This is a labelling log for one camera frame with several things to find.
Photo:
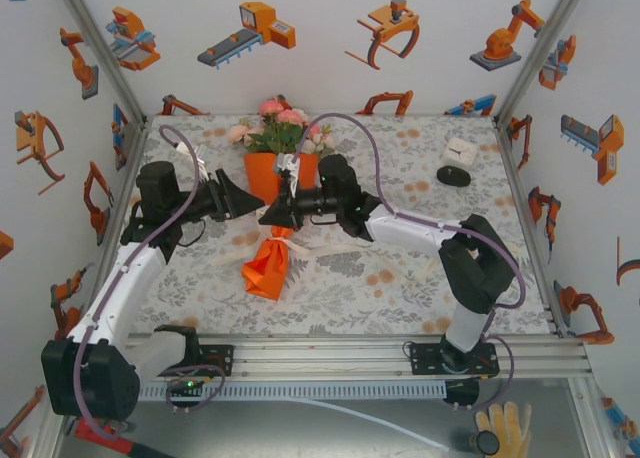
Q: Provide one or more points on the black oval object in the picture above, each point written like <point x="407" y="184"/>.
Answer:
<point x="452" y="176"/>

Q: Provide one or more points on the small white square clock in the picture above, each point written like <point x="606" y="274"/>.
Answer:
<point x="460" y="153"/>

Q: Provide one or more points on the cream printed ribbon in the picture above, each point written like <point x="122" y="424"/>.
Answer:
<point x="320" y="250"/>

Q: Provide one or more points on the yellow work glove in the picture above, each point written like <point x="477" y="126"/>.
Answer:
<point x="510" y="428"/>

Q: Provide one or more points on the black round knob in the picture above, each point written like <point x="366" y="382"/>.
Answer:
<point x="486" y="443"/>

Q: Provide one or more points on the black controller box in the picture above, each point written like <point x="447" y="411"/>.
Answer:
<point x="462" y="393"/>

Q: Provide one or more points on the red pipe wrench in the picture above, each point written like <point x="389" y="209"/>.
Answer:
<point x="100" y="435"/>

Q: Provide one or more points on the aluminium side rail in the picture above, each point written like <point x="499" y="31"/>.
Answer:
<point x="529" y="228"/>
<point x="129" y="180"/>

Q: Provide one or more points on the peach blossom flower stem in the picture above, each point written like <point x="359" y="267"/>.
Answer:
<point x="239" y="133"/>

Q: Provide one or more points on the orange wrapping paper sheet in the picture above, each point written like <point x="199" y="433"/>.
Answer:
<point x="267" y="273"/>

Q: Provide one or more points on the circuit board with green light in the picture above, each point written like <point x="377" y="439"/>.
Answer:
<point x="187" y="385"/>

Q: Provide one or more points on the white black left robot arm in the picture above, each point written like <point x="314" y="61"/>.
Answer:
<point x="120" y="288"/>

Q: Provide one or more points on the cream bud flower stem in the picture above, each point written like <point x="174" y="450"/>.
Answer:
<point x="322" y="138"/>

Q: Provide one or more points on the aluminium frame post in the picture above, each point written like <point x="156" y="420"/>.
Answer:
<point x="539" y="53"/>
<point x="102" y="53"/>

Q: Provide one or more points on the floral printed tablecloth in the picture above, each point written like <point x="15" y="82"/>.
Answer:
<point x="350" y="303"/>

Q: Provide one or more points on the aluminium frame cross rails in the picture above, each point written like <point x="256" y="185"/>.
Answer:
<point x="325" y="360"/>

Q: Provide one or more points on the grey metal shelf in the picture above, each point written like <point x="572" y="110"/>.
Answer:
<point x="300" y="438"/>

